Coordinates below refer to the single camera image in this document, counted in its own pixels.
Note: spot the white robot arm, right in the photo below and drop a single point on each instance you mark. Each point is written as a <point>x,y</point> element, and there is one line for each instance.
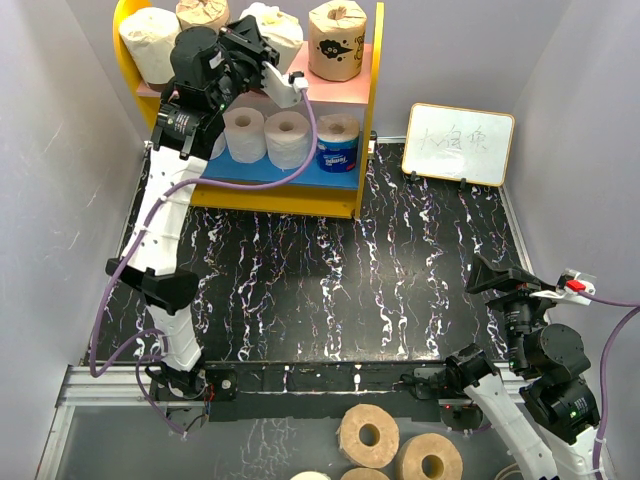
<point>554,434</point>

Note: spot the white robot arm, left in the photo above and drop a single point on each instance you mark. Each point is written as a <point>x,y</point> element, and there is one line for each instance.
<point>211,69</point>

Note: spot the brown tape roll, right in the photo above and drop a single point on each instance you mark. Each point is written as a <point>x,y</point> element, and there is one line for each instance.
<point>429,456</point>

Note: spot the brown tape roll, upper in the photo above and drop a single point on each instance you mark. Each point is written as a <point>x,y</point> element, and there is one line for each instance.
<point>368,436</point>

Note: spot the yellow shelf with coloured boards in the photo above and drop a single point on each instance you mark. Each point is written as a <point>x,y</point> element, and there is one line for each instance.
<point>315,192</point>

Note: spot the white toilet paper roll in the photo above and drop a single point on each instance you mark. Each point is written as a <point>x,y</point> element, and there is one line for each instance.
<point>288,139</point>

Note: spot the blue toilet paper roll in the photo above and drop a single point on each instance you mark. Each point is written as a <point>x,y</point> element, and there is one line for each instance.
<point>337,143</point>

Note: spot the brown tape roll, bottom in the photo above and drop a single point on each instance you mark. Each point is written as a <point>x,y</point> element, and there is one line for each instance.
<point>364,473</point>

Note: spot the cream roll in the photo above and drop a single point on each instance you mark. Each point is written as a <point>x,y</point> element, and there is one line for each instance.
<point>149,35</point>

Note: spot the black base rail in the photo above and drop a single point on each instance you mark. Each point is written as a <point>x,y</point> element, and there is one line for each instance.
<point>230,391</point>

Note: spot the beige roll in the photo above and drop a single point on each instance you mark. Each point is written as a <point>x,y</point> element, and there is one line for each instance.
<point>282,31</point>

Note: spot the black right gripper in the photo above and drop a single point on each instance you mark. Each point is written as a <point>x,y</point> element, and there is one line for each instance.
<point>517,285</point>

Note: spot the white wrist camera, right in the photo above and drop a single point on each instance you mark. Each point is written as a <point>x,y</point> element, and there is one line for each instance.
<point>569,289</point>

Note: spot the whiteboard with yellow frame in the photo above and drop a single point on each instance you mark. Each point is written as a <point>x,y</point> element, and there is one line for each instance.
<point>458,144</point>

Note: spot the brown tape roll, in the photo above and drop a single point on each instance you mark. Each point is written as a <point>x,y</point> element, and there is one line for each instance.
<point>368,436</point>
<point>429,456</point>
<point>364,473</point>

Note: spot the white roll, bottom edge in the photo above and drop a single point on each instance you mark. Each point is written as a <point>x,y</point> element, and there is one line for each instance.
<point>310,475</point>

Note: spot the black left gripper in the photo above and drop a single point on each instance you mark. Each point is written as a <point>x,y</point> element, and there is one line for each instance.
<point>244,36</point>

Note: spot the white patterned roll on shelf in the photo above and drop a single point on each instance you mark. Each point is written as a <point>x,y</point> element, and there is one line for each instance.
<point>218,147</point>

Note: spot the small white green box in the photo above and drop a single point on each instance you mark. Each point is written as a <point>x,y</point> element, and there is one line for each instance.
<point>372,145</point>

